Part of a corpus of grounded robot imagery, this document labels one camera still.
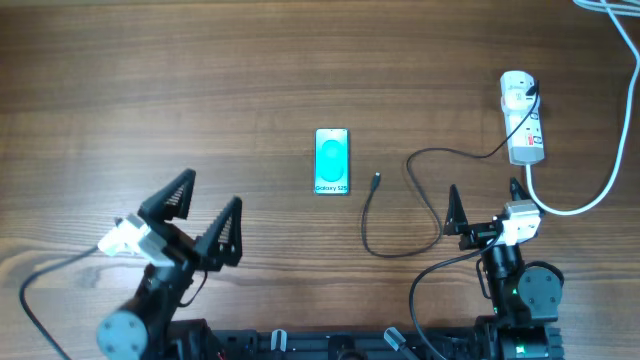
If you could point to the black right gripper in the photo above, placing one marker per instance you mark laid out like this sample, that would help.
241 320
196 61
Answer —
458 222

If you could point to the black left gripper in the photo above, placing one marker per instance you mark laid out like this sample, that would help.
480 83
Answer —
207 252

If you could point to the white USB charger adapter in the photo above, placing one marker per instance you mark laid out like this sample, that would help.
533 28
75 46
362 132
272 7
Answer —
516 100

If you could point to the white power strip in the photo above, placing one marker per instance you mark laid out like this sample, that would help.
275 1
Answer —
524 131

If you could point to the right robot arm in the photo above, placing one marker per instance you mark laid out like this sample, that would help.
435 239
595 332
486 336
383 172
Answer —
525 296

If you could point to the blue Galaxy S25 smartphone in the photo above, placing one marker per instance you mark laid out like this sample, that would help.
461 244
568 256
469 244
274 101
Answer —
331 163

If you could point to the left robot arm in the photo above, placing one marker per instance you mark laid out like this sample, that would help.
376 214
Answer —
139 327

